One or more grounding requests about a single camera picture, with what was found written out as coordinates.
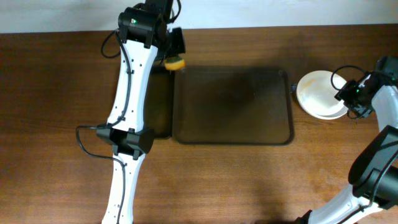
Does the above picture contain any orange green sponge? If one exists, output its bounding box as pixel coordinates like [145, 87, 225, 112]
[164, 56, 186, 71]

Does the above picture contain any cream white plate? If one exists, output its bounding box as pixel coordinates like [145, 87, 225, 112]
[296, 70, 346, 112]

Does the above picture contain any pink plate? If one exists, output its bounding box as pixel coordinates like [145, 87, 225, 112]
[307, 106, 348, 120]

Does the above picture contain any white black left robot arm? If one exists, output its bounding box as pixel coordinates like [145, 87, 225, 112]
[96, 1, 185, 223]

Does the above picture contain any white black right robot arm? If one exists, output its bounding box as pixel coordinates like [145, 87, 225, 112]
[294, 85, 397, 224]

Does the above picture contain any small black water tray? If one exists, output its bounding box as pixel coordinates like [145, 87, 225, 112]
[144, 65, 175, 139]

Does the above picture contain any large brown serving tray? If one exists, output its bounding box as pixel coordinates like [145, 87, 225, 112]
[172, 66, 295, 146]

